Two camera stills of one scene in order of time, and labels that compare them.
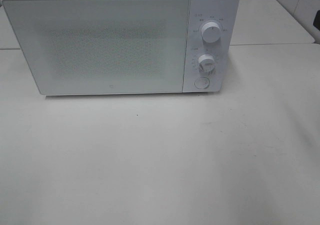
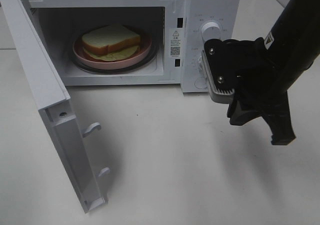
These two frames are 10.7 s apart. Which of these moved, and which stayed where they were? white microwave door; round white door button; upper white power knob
Moved: white microwave door
Stayed: round white door button; upper white power knob
